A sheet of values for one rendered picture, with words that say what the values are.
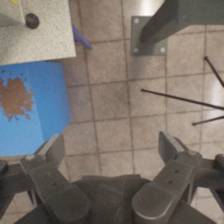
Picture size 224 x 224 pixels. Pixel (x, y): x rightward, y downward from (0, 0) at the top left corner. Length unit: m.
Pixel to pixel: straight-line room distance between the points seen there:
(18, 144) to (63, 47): 0.61
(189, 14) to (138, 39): 0.91
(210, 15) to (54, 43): 0.52
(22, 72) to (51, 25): 0.31
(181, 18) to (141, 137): 1.20
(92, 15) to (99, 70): 0.43
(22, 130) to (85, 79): 0.69
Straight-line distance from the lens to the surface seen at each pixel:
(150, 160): 1.71
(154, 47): 1.45
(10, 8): 0.64
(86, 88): 1.43
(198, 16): 0.56
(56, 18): 0.71
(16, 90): 0.95
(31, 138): 0.99
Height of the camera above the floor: 1.41
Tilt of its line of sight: 75 degrees down
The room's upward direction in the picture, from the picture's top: 178 degrees clockwise
